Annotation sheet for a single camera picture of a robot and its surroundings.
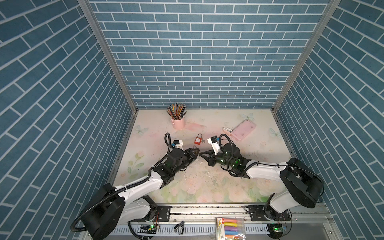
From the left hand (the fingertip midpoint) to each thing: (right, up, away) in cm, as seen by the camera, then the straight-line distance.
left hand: (200, 151), depth 80 cm
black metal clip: (-9, -33, -10) cm, 35 cm away
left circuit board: (-26, -36, -9) cm, 45 cm away
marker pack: (+14, -33, -12) cm, 38 cm away
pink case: (+31, +11, +26) cm, 42 cm away
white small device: (+20, +11, +25) cm, 34 cm away
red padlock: (-1, +4, +21) cm, 22 cm away
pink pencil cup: (-15, +14, +24) cm, 32 cm away
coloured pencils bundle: (-17, +24, +24) cm, 38 cm away
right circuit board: (+36, -35, -10) cm, 51 cm away
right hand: (-1, -1, 0) cm, 1 cm away
